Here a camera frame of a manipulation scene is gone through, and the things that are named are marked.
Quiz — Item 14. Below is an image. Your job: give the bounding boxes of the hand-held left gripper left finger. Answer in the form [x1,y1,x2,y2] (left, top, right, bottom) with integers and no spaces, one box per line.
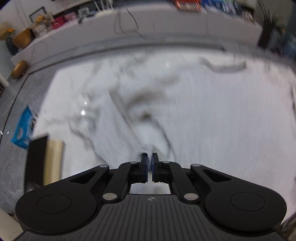
[69,153,149,202]

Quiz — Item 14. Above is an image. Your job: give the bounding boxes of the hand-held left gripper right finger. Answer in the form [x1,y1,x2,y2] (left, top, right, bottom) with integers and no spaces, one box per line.
[152,152,232,202]

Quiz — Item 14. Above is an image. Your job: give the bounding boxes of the light grey sweatshirt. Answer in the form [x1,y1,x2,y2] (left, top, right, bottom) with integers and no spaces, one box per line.
[139,54,296,186]

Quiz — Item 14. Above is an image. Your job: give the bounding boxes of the cream book with black cover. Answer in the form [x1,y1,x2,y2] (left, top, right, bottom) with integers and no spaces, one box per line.
[24,133,65,189]

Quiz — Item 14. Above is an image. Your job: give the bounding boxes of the blue plastic bag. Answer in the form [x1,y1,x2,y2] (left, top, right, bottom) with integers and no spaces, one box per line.
[11,105,39,149]

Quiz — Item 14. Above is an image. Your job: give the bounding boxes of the orange box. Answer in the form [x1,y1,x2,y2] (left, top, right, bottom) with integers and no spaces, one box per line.
[174,0,202,11]

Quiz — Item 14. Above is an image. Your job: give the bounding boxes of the red gift box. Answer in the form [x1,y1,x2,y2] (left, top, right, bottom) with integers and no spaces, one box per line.
[53,13,77,30]

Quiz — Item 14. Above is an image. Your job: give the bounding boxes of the golden bowl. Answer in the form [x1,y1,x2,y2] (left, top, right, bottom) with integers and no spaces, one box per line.
[12,28,33,49]

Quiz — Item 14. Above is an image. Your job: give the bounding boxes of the stack of blue white boxes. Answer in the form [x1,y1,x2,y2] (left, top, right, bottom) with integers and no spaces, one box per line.
[201,0,256,15]

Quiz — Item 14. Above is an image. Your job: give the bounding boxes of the teddy bear in basket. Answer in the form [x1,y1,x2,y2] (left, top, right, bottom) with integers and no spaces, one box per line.
[32,14,52,33]

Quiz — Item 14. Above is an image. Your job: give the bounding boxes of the potted green plant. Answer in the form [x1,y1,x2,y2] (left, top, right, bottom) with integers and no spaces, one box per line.
[256,0,282,49]

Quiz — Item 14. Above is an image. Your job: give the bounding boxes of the vase with dried flowers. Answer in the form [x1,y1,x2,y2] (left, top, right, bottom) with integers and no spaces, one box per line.
[0,22,17,55]

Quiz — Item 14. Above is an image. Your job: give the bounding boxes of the black cables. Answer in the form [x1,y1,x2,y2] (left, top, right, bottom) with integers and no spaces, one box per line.
[113,6,149,54]

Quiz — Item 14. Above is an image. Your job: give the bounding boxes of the black picture frame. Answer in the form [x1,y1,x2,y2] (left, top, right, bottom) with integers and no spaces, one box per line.
[29,6,46,24]

